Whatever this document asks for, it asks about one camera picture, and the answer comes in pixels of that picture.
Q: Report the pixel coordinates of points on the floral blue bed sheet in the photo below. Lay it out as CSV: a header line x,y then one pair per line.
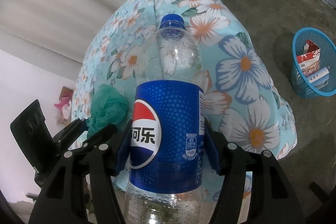
x,y
240,98

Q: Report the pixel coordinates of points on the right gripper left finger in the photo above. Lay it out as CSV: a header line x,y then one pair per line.
x,y
61,199

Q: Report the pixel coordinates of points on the blue plastic trash basket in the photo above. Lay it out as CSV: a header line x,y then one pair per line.
x,y
313,71

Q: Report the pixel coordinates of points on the Pepsi plastic bottle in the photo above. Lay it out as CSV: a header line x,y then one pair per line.
x,y
168,129

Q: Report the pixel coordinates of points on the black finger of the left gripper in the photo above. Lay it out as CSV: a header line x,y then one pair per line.
x,y
101,136

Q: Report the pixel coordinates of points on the green cloth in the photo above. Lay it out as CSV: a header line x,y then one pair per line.
x,y
108,106

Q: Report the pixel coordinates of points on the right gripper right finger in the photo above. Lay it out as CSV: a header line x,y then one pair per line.
x,y
273,199

